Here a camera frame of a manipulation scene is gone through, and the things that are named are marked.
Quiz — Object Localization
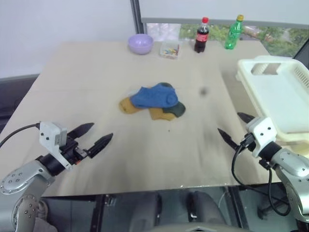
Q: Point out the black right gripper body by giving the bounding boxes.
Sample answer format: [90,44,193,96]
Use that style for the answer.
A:
[240,134,256,152]

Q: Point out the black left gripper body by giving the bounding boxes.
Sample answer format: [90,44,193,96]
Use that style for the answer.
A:
[59,136,95,168]

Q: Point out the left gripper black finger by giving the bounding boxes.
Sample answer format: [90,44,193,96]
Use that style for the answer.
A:
[88,132,114,159]
[68,122,95,141]

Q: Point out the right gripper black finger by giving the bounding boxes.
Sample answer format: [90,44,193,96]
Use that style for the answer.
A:
[237,112,256,125]
[217,128,242,152]

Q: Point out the blue sock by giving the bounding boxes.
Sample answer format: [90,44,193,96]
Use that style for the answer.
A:
[131,82,179,109]

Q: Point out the cream plastic basket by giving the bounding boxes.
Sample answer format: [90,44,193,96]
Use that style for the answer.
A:
[235,55,309,153]

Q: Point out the clear box with coloured bits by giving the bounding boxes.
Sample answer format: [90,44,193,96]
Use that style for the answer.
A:
[158,40,182,59]

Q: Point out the mustard yellow sock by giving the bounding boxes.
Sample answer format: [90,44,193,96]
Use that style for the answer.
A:
[149,107,177,121]
[118,96,143,114]

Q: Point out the black table leg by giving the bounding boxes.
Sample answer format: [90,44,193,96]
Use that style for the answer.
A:
[227,187,245,232]
[94,194,106,232]

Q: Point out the green bottle with yellow cap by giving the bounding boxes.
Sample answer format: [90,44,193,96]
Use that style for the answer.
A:
[224,14,244,50]

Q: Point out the purple plastic bowl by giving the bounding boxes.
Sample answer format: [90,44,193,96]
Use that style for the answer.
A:
[127,33,154,56]

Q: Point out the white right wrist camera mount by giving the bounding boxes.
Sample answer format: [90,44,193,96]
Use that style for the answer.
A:
[245,116,278,158]

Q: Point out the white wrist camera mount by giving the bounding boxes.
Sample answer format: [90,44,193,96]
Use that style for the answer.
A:
[245,116,278,158]
[39,122,74,170]

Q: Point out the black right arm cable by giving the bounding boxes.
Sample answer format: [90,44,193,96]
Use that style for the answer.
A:
[231,142,291,217]

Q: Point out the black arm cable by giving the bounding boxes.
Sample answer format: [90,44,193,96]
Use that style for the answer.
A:
[0,123,41,148]
[231,142,291,217]

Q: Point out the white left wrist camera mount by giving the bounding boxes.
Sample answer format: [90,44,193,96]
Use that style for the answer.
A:
[39,122,74,170]

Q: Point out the thin white cable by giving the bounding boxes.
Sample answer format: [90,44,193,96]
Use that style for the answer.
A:
[218,190,230,206]

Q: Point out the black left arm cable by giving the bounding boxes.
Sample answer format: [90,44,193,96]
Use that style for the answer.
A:
[0,123,41,148]

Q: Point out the grey window frame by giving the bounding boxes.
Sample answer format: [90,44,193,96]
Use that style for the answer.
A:
[130,0,309,34]

